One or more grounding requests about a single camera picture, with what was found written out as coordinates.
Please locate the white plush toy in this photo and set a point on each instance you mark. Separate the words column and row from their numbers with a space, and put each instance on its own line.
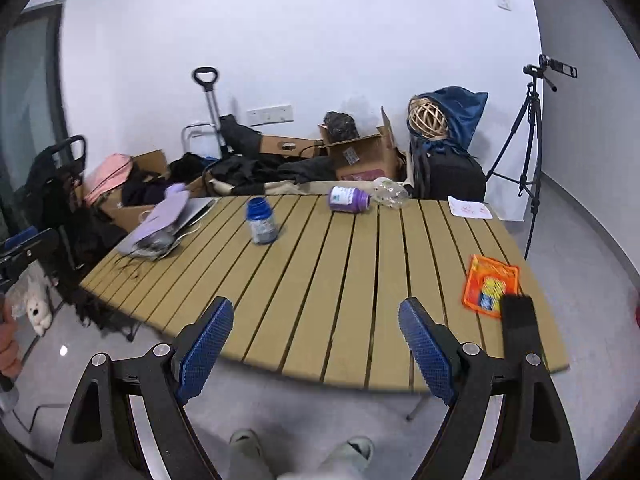
column 39, row 312

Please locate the flat cardboard box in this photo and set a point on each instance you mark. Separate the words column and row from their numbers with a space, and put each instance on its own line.
column 280, row 144

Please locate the blue-lidded jar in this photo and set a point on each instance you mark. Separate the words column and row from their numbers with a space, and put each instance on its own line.
column 261, row 222

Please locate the black stroller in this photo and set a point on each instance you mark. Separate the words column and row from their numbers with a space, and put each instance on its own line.
column 55, row 185

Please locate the person's grey trousers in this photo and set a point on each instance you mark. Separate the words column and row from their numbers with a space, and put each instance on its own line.
column 300, row 467

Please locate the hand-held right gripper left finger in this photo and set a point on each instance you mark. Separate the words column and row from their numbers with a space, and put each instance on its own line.
column 205, row 350

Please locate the cardboard box with clothes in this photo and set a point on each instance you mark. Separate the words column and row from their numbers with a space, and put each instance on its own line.
column 150, row 162

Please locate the orange plastic packet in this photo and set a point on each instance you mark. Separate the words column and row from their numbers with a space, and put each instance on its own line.
column 487, row 282

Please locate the purple bottle with white label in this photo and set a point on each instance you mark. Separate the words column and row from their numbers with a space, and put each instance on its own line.
column 350, row 198

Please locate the black suitcase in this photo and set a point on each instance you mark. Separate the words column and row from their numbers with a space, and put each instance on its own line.
column 452, row 177

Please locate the black tripod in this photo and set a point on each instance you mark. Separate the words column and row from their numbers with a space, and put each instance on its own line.
column 527, row 150

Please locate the pile of black clothes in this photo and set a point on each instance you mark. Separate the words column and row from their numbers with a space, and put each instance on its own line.
column 260, row 170

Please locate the person's light shoe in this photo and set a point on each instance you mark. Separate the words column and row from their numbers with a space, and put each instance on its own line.
column 361, row 447
column 245, row 441

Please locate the grey cloth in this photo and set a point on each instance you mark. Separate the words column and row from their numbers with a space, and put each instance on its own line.
column 155, row 246

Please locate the open cardboard box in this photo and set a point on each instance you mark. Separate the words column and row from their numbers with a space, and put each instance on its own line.
column 367, row 157

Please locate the clear plastic bottle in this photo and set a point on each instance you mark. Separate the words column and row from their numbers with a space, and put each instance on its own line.
column 391, row 193

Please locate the pink backpack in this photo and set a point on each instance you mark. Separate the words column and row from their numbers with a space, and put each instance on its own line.
column 107, row 177

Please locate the dark bundle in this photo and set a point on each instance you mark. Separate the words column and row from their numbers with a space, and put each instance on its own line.
column 341, row 125

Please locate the blue cloth bag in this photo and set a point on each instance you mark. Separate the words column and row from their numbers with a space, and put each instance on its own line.
column 462, row 115

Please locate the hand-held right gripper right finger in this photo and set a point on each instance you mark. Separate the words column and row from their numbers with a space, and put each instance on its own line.
column 427, row 352

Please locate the white wall outlet strip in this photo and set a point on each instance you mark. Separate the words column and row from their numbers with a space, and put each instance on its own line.
column 270, row 115

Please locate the white paper sheet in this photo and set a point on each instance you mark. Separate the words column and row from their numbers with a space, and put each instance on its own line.
column 470, row 207

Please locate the white wall switch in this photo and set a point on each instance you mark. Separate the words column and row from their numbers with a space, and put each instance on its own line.
column 504, row 2

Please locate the wicker ball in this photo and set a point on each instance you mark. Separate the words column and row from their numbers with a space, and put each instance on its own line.
column 426, row 117

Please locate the folding hand trolley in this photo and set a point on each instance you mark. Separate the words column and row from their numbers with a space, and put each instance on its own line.
column 212, row 110

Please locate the person's left hand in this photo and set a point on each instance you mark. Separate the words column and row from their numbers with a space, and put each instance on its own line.
column 7, row 345

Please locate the glass door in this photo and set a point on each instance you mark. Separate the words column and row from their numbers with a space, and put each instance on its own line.
column 30, row 110

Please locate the silver laptop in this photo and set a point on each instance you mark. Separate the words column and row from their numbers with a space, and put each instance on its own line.
column 195, row 210

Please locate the black camera on tripod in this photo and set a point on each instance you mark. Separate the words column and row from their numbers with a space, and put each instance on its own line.
column 547, row 66

